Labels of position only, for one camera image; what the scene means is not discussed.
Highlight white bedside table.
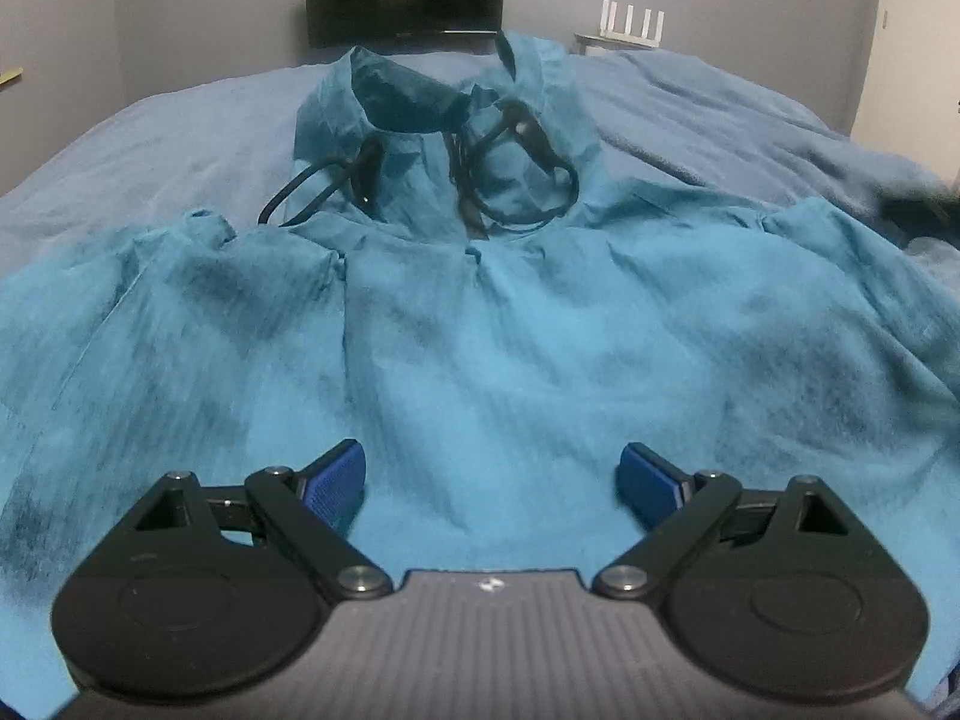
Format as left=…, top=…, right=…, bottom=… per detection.
left=574, top=31, right=672, bottom=57

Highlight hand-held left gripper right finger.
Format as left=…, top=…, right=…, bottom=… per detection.
left=591, top=444, right=852, bottom=602

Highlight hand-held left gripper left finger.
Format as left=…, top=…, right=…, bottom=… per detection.
left=133, top=439, right=392, bottom=605

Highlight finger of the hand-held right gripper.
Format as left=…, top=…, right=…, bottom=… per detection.
left=879, top=184, right=960, bottom=237

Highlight teal zip jacket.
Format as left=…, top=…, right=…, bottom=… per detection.
left=0, top=28, right=960, bottom=720

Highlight white router with antennas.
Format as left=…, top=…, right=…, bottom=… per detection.
left=598, top=1, right=667, bottom=42

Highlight blue-grey bed cover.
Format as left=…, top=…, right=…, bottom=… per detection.
left=0, top=45, right=960, bottom=278

